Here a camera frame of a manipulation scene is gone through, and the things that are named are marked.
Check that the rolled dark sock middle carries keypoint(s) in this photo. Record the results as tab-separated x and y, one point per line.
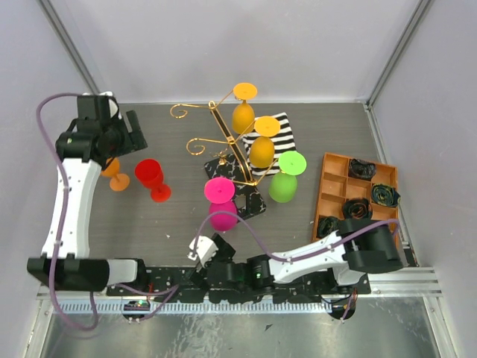
357	208

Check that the yellow wine glass cluster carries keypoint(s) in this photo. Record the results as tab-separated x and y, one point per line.
243	115

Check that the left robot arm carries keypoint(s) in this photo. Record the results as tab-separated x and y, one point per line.
99	134

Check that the orange plastic wine glass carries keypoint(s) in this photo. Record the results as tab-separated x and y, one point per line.
118	181

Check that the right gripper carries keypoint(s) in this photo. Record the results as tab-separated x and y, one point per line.
224	250

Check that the rolled dark sock top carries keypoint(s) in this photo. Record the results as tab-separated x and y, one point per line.
361	169

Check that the orange wooden compartment tray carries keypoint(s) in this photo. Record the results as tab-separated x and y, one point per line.
336	187

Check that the rolled dark sock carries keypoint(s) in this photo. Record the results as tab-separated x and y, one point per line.
357	208
361	169
385	195
326	225

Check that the green plastic wine glass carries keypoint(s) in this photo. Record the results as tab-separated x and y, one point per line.
283	185

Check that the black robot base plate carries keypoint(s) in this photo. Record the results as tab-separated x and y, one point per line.
250	286

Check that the red plastic wine glass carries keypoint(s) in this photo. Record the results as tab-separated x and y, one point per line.
149	174

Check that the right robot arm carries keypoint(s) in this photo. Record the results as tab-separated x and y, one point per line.
354	248

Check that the aluminium frame rail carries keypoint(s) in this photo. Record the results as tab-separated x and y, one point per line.
411	282

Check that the rolled dark sock right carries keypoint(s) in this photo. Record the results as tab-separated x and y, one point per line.
385	195

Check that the pink plastic wine glass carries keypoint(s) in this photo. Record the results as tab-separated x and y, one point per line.
220	192

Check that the rolled dark sock bottom left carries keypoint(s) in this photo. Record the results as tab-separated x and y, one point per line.
326	225

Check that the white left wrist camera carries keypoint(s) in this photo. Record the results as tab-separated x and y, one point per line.
114	111

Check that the gold wine glass rack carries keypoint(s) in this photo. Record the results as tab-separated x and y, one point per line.
231	163

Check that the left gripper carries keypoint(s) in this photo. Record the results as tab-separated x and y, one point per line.
134	140

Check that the black white striped cloth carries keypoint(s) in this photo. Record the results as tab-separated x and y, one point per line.
283	142

